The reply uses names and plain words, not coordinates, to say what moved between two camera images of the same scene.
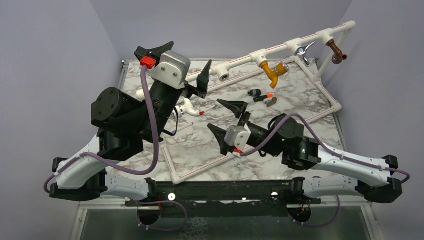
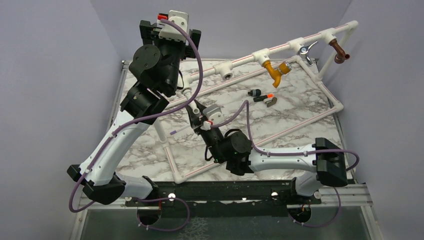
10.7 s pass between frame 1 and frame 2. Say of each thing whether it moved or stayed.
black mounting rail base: stayed
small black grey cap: stayed
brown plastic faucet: stayed
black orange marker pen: stayed
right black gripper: moved
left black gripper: moved
